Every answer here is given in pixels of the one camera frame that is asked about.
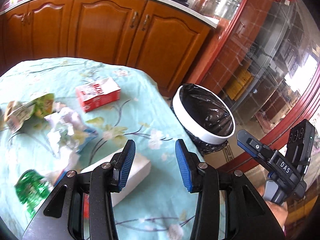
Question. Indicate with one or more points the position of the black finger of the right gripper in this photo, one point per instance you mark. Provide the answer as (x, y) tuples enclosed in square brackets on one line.
[(256, 149)]

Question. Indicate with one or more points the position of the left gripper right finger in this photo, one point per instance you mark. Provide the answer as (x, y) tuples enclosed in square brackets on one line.
[(187, 162)]

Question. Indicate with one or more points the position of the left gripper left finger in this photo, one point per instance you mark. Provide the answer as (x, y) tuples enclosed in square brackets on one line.
[(122, 163)]

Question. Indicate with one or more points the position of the person's right hand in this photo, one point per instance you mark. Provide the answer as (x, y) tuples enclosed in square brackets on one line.
[(279, 211)]

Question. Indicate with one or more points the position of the white box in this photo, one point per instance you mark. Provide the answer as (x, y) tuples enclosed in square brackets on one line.
[(140, 169)]

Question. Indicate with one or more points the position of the white bin with black bag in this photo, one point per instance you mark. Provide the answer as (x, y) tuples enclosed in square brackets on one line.
[(204, 116)]

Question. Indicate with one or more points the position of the crumpled white tissue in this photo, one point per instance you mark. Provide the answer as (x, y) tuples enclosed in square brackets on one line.
[(68, 133)]

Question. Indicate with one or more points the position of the red and white carton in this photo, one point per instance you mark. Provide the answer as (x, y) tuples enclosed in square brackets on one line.
[(97, 93)]

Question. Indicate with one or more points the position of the teal floral tablecloth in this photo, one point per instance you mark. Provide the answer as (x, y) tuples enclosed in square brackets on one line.
[(159, 207)]

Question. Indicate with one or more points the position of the glass display cabinet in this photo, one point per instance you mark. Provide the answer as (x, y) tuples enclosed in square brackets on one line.
[(262, 60)]

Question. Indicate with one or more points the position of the green foil wrapper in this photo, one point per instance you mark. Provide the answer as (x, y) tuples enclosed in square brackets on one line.
[(32, 189)]

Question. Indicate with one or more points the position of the green spout pouch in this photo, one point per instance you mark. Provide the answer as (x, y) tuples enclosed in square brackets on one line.
[(17, 113)]

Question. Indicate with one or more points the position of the wooden lower cabinets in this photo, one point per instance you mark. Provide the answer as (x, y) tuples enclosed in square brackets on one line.
[(158, 37)]

